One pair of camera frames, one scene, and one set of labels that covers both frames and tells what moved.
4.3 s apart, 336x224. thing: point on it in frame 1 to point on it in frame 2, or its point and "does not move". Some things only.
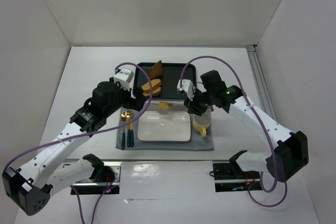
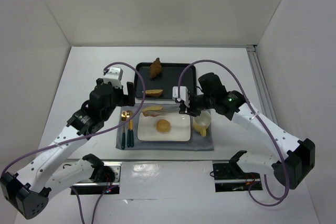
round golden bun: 164,105 to 163,126
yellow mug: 201,123 does not move
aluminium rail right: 260,81 does not move
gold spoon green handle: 124,115 does not move
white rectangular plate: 174,126 does not move
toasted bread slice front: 157,90 to 153,111
